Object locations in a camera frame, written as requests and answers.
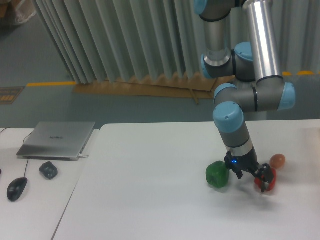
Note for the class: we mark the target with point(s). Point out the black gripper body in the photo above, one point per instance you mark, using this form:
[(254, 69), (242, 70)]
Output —
[(247, 163)]

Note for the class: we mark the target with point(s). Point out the red bell pepper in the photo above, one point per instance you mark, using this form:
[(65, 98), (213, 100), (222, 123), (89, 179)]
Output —
[(268, 186)]

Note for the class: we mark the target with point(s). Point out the black computer mouse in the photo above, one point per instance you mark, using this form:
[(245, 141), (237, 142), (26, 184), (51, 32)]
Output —
[(16, 188)]

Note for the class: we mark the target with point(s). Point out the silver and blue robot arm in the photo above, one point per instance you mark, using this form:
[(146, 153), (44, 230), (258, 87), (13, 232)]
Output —
[(256, 60)]

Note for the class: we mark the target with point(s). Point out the green bell pepper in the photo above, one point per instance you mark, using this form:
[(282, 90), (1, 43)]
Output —
[(217, 174)]

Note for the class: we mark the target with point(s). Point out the brown egg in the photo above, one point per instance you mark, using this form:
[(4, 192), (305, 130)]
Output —
[(277, 161)]

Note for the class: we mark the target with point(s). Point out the brown cardboard sheet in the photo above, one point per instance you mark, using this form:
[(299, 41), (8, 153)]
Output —
[(197, 87)]

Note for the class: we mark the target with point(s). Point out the white usb plug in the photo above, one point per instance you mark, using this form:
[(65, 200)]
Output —
[(83, 156)]

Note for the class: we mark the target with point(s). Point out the small black gadget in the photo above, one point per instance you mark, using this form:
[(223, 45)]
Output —
[(48, 170)]

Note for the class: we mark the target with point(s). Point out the grey folding curtain screen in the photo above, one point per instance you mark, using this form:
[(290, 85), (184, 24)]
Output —
[(121, 39)]

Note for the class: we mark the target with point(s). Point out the silver closed laptop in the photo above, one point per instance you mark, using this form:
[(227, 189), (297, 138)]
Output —
[(57, 140)]

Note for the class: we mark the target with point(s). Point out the yellow black floor sign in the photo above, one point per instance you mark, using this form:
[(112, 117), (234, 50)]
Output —
[(9, 94)]

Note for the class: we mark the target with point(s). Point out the plastic wrapped cardboard boxes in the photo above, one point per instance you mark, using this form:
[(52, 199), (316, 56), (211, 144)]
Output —
[(16, 12)]

